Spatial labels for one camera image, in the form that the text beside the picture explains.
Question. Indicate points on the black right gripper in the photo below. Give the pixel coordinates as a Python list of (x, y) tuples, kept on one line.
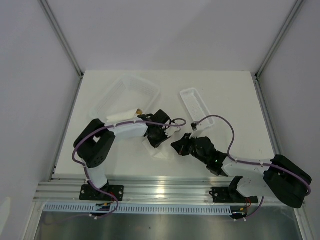
[(180, 146)]

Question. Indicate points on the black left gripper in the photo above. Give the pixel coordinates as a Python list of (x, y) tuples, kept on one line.
[(165, 137)]

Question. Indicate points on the white paper napkin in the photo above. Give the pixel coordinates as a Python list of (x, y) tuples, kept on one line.
[(163, 152)]

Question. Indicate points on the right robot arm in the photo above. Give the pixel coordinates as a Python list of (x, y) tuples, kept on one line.
[(276, 178)]

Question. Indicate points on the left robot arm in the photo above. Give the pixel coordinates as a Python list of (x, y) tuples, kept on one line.
[(93, 145)]

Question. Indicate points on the rolled napkin in basket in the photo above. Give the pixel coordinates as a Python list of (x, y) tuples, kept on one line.
[(124, 116)]

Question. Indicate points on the small white cutlery tray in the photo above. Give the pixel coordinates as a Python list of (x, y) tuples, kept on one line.
[(197, 109)]

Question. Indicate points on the large white plastic basket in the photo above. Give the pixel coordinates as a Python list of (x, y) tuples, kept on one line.
[(126, 93)]

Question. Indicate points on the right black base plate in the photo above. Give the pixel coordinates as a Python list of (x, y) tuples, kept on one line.
[(225, 195)]

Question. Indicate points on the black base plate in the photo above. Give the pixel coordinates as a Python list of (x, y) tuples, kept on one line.
[(88, 193), (225, 195)]

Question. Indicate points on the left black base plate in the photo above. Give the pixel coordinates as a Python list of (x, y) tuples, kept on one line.
[(88, 193)]

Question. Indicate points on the aluminium mounting rail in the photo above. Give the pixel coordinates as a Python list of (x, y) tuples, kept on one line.
[(137, 189)]

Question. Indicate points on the left aluminium frame post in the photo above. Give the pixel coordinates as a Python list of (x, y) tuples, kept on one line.
[(49, 14)]

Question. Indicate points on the aluminium frame post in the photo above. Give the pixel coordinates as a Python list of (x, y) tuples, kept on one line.
[(49, 14), (280, 36)]

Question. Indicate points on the white slotted cable duct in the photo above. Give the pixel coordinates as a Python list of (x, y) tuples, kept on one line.
[(132, 208)]

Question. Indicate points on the right aluminium frame post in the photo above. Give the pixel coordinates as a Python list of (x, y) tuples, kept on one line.
[(280, 36)]

